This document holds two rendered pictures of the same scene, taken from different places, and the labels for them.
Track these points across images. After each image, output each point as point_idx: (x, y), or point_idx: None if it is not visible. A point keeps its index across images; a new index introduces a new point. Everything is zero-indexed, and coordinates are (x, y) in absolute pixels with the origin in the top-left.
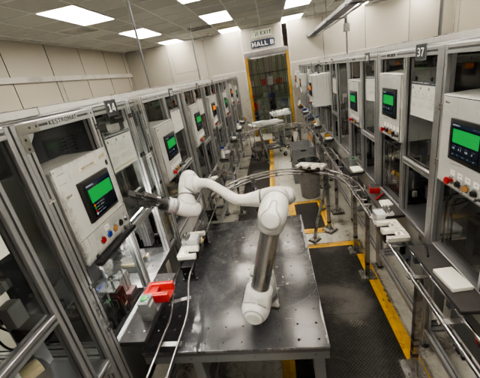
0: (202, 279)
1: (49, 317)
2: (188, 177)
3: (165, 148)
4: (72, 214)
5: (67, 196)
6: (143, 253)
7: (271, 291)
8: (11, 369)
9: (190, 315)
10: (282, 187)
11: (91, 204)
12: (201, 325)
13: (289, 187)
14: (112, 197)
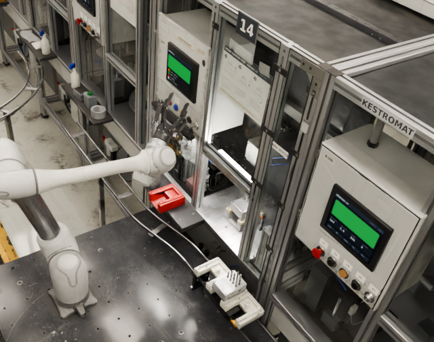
0: (185, 291)
1: (135, 79)
2: (152, 147)
3: (327, 201)
4: (159, 53)
5: (161, 39)
6: (239, 214)
7: (36, 239)
8: (118, 66)
9: (151, 245)
10: None
11: (167, 65)
12: (128, 241)
13: None
14: (184, 88)
